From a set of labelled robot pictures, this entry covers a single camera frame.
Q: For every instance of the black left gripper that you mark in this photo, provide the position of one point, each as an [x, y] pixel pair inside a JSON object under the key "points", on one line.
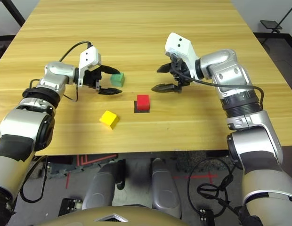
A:
{"points": [[91, 78]]}

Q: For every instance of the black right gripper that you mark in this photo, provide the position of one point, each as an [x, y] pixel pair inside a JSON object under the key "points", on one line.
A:
{"points": [[180, 73]]}

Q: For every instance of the green block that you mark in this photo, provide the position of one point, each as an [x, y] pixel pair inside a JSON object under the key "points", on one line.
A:
{"points": [[119, 80]]}

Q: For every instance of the red block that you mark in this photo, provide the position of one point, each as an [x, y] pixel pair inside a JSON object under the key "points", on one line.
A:
{"points": [[143, 102]]}

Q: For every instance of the yellow block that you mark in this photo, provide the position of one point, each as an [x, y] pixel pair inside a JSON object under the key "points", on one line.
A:
{"points": [[108, 117]]}

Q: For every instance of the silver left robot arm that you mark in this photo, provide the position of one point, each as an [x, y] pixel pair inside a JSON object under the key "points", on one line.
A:
{"points": [[56, 73]]}

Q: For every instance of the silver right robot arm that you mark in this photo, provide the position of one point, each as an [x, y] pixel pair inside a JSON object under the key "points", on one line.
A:
{"points": [[230, 70]]}

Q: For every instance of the black square marker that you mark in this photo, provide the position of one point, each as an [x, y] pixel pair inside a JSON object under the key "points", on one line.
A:
{"points": [[135, 108]]}

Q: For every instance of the black mat with red lines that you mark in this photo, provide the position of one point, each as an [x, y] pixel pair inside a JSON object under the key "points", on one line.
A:
{"points": [[89, 162]]}

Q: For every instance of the silver robot left leg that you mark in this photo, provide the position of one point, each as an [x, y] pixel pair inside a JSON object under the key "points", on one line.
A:
{"points": [[99, 186]]}

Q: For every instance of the silver robot leg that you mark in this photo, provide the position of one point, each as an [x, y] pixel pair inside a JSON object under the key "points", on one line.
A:
{"points": [[164, 186], [99, 186]]}

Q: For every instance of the silver robot right leg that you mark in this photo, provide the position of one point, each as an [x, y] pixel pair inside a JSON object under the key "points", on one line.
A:
{"points": [[164, 186]]}

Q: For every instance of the black stand tray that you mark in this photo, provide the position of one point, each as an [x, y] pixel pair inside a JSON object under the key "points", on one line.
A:
{"points": [[270, 24]]}

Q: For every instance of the black box with white parts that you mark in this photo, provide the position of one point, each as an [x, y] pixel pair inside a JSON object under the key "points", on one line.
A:
{"points": [[68, 207]]}

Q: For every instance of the tan robot torso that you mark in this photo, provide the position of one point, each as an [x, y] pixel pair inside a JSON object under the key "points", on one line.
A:
{"points": [[89, 217]]}

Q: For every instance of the small black connector box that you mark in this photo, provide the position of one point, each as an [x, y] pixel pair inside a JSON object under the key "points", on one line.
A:
{"points": [[206, 214]]}

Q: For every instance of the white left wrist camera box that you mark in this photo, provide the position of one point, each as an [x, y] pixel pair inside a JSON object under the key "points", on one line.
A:
{"points": [[89, 57]]}

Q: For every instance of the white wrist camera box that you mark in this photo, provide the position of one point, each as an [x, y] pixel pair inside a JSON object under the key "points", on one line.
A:
{"points": [[89, 57], [181, 47]]}

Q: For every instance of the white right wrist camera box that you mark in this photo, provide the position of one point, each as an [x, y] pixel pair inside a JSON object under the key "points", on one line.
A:
{"points": [[181, 47]]}

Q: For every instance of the black metal frame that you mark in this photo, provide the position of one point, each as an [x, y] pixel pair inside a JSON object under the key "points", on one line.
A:
{"points": [[14, 11]]}

